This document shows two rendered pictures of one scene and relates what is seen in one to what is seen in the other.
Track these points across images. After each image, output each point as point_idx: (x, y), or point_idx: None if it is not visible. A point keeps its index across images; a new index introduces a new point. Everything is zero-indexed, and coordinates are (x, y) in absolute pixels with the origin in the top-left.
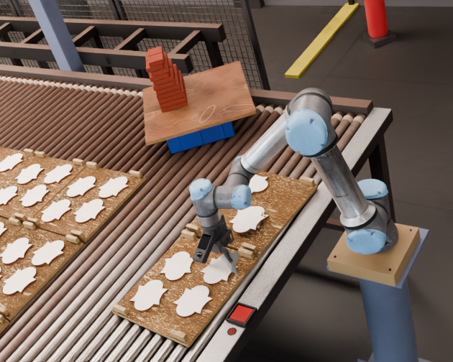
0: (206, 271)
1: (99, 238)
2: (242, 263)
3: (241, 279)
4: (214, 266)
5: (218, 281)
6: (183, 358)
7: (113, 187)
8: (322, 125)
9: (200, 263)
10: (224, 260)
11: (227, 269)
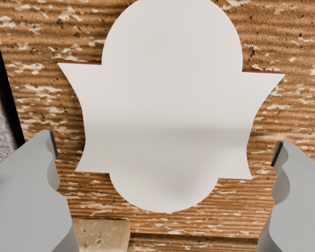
0: (235, 83)
1: None
2: (82, 189)
3: (17, 111)
4: (203, 133)
5: (107, 37)
6: None
7: None
8: None
9: (302, 129)
10: (33, 203)
11: (115, 139)
